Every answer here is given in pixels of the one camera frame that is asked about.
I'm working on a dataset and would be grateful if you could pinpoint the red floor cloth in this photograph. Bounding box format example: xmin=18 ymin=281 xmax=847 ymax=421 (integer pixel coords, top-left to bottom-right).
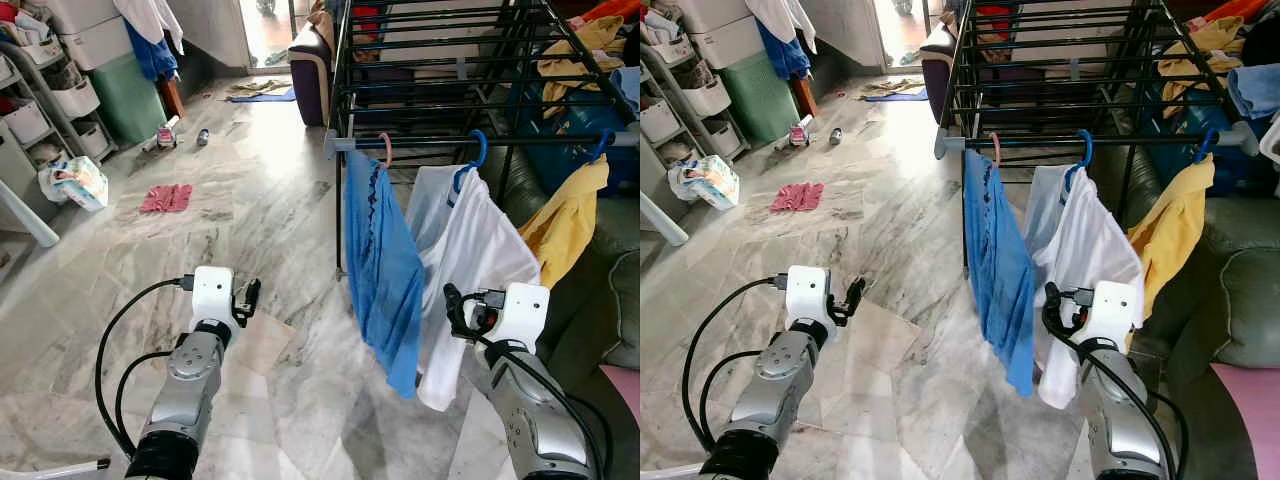
xmin=138 ymin=184 xmax=195 ymax=215
xmin=769 ymin=182 xmax=826 ymax=214

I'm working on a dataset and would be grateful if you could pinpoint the white tube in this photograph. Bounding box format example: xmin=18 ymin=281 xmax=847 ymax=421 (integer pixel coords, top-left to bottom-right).
xmin=640 ymin=190 xmax=692 ymax=248
xmin=0 ymin=178 xmax=62 ymax=249

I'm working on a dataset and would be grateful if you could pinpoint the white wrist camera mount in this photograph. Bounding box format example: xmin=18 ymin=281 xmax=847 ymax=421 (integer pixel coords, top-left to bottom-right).
xmin=784 ymin=265 xmax=834 ymax=327
xmin=495 ymin=282 xmax=552 ymax=353
xmin=189 ymin=266 xmax=237 ymax=328
xmin=1084 ymin=280 xmax=1145 ymax=351

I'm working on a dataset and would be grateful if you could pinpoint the yellow shirt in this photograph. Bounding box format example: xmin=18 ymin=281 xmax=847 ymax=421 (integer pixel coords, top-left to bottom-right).
xmin=519 ymin=158 xmax=612 ymax=291
xmin=1127 ymin=154 xmax=1217 ymax=323

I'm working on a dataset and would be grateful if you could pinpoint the green leather sofa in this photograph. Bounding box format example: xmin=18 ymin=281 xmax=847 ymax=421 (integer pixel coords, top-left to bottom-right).
xmin=480 ymin=148 xmax=641 ymax=373
xmin=1090 ymin=148 xmax=1280 ymax=480

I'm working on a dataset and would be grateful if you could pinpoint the blue bag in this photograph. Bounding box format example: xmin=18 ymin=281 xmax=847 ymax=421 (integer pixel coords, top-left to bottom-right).
xmin=1140 ymin=80 xmax=1271 ymax=197
xmin=515 ymin=80 xmax=641 ymax=197

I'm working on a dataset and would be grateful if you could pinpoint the purple armchair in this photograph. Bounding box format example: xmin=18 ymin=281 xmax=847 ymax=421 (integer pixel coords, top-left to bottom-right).
xmin=920 ymin=22 xmax=966 ymax=127
xmin=288 ymin=20 xmax=337 ymax=129

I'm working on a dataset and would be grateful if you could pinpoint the light blue folded cloth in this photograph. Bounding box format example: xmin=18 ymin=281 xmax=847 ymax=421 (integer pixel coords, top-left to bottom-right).
xmin=610 ymin=64 xmax=641 ymax=113
xmin=1227 ymin=62 xmax=1280 ymax=123

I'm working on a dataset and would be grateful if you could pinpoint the mustard yellow cloth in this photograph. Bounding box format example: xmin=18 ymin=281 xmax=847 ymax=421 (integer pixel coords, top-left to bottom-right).
xmin=537 ymin=14 xmax=627 ymax=107
xmin=1160 ymin=14 xmax=1249 ymax=107

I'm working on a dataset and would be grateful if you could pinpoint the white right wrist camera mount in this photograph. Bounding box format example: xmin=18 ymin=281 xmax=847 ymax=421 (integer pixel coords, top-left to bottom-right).
xmin=1084 ymin=280 xmax=1145 ymax=351
xmin=495 ymin=282 xmax=552 ymax=353

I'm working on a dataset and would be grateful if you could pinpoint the white hanging cloth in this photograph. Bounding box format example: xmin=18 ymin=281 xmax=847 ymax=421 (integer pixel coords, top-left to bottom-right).
xmin=112 ymin=0 xmax=187 ymax=57
xmin=745 ymin=0 xmax=819 ymax=56

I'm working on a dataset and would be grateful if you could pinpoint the blue hanging garment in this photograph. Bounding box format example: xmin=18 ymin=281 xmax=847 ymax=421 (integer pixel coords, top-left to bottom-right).
xmin=962 ymin=150 xmax=1037 ymax=397
xmin=343 ymin=150 xmax=427 ymax=399

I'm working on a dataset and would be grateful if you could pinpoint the white hanging shirt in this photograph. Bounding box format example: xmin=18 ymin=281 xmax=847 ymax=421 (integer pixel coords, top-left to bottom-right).
xmin=1024 ymin=165 xmax=1145 ymax=410
xmin=405 ymin=165 xmax=542 ymax=412

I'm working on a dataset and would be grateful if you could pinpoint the black metal drying rack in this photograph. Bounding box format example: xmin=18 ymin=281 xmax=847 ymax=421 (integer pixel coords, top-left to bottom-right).
xmin=934 ymin=0 xmax=1280 ymax=273
xmin=325 ymin=0 xmax=641 ymax=273

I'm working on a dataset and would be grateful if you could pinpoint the blue door mat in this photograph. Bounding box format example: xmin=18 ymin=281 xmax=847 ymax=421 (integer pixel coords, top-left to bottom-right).
xmin=860 ymin=78 xmax=931 ymax=103
xmin=225 ymin=78 xmax=298 ymax=105

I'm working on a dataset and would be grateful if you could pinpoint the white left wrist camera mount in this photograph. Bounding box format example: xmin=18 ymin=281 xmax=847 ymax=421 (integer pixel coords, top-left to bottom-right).
xmin=189 ymin=266 xmax=237 ymax=328
xmin=784 ymin=265 xmax=834 ymax=327

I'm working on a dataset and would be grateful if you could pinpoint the bright orange cloth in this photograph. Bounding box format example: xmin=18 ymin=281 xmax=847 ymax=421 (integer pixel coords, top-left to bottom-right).
xmin=578 ymin=0 xmax=641 ymax=27
xmin=1203 ymin=0 xmax=1280 ymax=27

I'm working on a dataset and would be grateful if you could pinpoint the dark blue hanging cloth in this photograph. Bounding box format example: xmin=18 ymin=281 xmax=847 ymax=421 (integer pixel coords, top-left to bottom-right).
xmin=124 ymin=18 xmax=180 ymax=84
xmin=757 ymin=18 xmax=813 ymax=81

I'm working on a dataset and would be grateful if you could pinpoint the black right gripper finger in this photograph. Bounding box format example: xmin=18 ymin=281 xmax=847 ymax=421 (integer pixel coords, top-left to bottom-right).
xmin=1043 ymin=283 xmax=1067 ymax=338
xmin=444 ymin=284 xmax=471 ymax=339

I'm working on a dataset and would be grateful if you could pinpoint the white storage shelf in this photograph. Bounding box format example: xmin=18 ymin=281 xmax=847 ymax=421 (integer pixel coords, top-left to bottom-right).
xmin=0 ymin=0 xmax=131 ymax=166
xmin=640 ymin=0 xmax=761 ymax=166

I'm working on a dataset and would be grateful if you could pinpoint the printed tissue pack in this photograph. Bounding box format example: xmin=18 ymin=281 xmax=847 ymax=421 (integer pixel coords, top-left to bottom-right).
xmin=38 ymin=154 xmax=110 ymax=212
xmin=667 ymin=154 xmax=742 ymax=212

